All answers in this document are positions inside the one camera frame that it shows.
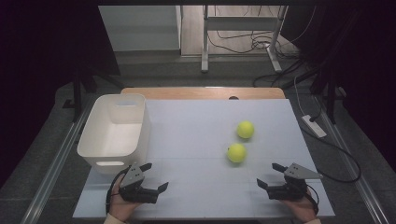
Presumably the person's right hand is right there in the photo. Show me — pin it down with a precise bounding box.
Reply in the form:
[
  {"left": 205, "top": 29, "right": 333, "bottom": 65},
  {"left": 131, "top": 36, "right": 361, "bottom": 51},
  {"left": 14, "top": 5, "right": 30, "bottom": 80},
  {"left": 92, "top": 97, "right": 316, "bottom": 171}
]
[{"left": 279, "top": 189, "right": 318, "bottom": 223}]

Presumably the white cabinet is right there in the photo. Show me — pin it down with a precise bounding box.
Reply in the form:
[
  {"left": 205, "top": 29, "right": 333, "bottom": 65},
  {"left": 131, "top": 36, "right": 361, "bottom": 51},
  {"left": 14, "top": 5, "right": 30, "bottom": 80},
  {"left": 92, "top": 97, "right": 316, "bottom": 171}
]
[{"left": 98, "top": 5, "right": 182, "bottom": 52}]

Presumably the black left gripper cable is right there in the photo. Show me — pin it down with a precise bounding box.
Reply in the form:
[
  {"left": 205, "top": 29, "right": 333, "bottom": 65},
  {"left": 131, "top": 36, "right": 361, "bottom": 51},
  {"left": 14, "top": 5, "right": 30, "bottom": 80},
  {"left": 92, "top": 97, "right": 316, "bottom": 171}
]
[{"left": 106, "top": 166, "right": 131, "bottom": 216}]

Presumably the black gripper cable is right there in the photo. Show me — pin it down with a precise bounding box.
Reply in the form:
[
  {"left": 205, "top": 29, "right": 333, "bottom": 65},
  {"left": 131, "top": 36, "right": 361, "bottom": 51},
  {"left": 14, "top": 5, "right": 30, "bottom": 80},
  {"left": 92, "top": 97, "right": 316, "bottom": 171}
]
[
  {"left": 106, "top": 166, "right": 131, "bottom": 216},
  {"left": 305, "top": 184, "right": 320, "bottom": 216}
]

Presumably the metal floor rail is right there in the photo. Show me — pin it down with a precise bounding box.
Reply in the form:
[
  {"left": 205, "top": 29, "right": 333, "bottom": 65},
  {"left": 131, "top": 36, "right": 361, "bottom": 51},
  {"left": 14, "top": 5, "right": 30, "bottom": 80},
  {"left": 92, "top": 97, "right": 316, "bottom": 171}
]
[
  {"left": 314, "top": 96, "right": 390, "bottom": 224},
  {"left": 20, "top": 99, "right": 94, "bottom": 224}
]

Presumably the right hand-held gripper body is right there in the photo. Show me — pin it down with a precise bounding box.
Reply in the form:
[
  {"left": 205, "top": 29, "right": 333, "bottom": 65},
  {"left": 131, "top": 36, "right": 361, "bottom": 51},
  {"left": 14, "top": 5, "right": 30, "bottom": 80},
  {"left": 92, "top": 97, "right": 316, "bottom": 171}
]
[{"left": 266, "top": 162, "right": 324, "bottom": 201}]

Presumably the person's left cream sleeve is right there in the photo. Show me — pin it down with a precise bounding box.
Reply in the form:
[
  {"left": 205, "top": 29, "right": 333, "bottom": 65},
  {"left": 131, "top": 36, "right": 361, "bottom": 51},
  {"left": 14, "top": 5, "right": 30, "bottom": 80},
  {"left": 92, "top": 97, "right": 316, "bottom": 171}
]
[{"left": 103, "top": 214, "right": 127, "bottom": 224}]

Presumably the person's left hand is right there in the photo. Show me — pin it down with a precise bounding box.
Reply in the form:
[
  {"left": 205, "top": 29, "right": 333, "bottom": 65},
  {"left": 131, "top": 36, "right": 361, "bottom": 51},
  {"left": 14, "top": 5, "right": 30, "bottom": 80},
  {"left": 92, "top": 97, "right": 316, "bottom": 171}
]
[{"left": 108, "top": 181, "right": 143, "bottom": 223}]

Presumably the white power strip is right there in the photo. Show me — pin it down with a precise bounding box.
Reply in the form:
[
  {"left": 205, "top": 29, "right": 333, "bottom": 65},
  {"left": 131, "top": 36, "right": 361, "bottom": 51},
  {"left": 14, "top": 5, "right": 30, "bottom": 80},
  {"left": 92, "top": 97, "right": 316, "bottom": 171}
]
[{"left": 301, "top": 114, "right": 328, "bottom": 139}]

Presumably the white foam board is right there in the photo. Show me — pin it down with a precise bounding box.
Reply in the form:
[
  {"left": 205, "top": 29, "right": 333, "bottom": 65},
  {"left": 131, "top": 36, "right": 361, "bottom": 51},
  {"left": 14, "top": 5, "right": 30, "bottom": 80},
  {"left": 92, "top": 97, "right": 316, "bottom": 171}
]
[{"left": 72, "top": 98, "right": 336, "bottom": 218}]

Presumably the tangle of black floor cables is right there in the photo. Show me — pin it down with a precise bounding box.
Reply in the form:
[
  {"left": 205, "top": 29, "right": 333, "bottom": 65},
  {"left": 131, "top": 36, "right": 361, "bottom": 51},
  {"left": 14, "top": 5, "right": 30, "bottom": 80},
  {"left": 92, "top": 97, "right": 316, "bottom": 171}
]
[{"left": 206, "top": 6, "right": 317, "bottom": 90}]

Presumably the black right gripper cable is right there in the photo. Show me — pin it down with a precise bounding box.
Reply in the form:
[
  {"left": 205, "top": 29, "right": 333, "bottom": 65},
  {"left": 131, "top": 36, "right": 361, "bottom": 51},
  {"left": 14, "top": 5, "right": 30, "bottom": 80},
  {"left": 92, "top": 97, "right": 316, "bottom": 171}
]
[{"left": 305, "top": 184, "right": 320, "bottom": 216}]

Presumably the black power cable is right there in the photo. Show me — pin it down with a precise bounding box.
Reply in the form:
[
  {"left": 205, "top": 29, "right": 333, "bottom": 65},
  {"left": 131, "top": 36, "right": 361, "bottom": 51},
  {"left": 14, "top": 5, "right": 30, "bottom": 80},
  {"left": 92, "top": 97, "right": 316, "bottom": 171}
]
[{"left": 300, "top": 105, "right": 362, "bottom": 185}]

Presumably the white plastic bin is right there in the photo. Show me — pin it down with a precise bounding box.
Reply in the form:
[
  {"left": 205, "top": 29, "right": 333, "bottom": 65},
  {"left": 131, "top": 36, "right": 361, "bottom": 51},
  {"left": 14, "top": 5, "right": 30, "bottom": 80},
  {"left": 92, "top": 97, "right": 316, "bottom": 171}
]
[{"left": 77, "top": 93, "right": 152, "bottom": 175}]

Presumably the yellow tennis ball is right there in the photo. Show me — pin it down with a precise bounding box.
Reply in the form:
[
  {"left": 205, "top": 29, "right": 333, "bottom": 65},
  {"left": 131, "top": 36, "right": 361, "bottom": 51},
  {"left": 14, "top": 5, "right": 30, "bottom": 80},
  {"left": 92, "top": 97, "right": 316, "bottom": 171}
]
[
  {"left": 226, "top": 143, "right": 248, "bottom": 164},
  {"left": 235, "top": 120, "right": 256, "bottom": 140}
]

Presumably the black stand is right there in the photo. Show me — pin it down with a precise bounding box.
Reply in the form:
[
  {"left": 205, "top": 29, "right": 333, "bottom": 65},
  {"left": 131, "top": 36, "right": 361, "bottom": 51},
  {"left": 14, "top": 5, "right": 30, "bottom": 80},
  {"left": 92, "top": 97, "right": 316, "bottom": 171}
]
[
  {"left": 62, "top": 66, "right": 125, "bottom": 123},
  {"left": 311, "top": 62, "right": 347, "bottom": 125}
]

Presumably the white metal desk frame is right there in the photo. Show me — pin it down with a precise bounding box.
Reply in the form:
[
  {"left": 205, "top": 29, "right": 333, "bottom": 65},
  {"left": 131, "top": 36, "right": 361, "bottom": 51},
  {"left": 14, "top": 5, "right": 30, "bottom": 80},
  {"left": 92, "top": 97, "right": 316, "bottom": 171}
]
[{"left": 200, "top": 5, "right": 289, "bottom": 74}]

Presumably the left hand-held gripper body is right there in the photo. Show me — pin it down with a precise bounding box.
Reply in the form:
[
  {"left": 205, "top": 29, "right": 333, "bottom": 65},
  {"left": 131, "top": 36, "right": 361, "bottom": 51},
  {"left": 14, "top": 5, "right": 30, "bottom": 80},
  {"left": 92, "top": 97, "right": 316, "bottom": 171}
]
[{"left": 118, "top": 161, "right": 160, "bottom": 204}]

